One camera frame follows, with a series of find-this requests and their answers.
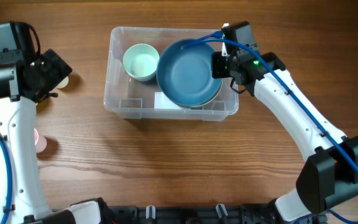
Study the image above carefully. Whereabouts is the pale green cup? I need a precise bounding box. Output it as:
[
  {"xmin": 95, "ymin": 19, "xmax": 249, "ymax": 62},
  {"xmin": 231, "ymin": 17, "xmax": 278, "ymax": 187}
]
[{"xmin": 56, "ymin": 77, "xmax": 69, "ymax": 89}]

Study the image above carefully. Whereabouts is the blue bowl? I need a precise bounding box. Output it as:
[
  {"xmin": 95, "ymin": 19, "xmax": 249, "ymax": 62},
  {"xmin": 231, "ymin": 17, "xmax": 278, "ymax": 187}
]
[
  {"xmin": 157, "ymin": 39, "xmax": 222, "ymax": 105},
  {"xmin": 177, "ymin": 89, "xmax": 221, "ymax": 110}
]

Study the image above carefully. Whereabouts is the pink cup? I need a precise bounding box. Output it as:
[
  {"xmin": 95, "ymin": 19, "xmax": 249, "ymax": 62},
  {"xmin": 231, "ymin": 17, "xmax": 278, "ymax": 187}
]
[{"xmin": 34, "ymin": 129, "xmax": 47, "ymax": 153}]

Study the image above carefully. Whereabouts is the mint green small bowl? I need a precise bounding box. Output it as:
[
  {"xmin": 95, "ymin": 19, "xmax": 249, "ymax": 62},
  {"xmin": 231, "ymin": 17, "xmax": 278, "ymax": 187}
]
[{"xmin": 123, "ymin": 44, "xmax": 160, "ymax": 82}]

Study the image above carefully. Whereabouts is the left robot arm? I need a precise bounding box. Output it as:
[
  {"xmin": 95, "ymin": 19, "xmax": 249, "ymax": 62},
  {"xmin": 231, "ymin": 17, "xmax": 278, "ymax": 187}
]
[{"xmin": 0, "ymin": 21, "xmax": 114, "ymax": 223}]

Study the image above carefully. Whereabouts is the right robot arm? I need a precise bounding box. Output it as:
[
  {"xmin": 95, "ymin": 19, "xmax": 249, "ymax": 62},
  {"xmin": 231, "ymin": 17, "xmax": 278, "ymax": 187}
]
[{"xmin": 206, "ymin": 22, "xmax": 358, "ymax": 223}]

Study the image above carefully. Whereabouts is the clear plastic storage bin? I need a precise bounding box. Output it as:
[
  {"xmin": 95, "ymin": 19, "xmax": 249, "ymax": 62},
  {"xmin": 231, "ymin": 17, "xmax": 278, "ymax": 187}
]
[{"xmin": 104, "ymin": 26, "xmax": 239, "ymax": 121}]

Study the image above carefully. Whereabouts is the right blue cable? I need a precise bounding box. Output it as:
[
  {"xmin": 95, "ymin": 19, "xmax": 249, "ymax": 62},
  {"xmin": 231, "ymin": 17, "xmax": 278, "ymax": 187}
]
[{"xmin": 181, "ymin": 30, "xmax": 358, "ymax": 224}]

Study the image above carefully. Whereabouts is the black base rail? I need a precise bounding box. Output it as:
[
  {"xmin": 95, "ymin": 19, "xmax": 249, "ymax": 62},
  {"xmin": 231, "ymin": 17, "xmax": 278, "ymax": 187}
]
[{"xmin": 110, "ymin": 203, "xmax": 286, "ymax": 224}]

